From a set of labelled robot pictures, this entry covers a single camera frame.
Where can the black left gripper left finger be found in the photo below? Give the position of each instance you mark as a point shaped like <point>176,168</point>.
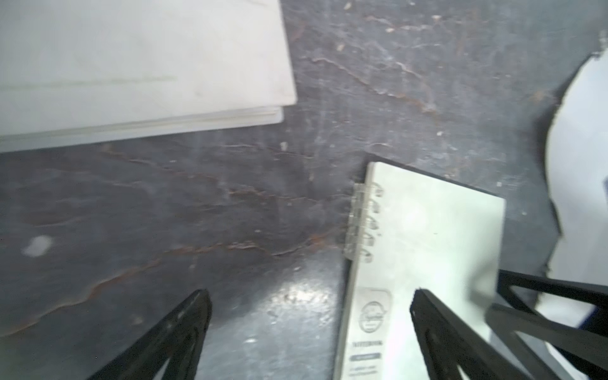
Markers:
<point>172,348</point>

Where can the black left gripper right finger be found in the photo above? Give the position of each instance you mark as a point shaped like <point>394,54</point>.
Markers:
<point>450,347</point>

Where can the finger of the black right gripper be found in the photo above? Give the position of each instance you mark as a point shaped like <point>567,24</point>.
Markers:
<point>507,323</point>
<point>583,292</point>

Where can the small green spiral notebook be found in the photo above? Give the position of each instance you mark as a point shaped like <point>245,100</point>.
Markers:
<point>408,231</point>

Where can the torn white page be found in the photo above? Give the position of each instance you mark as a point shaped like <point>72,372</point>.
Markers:
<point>576,174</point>

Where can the large cream spiral notebook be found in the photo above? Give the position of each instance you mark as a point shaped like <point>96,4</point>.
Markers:
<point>78,72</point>

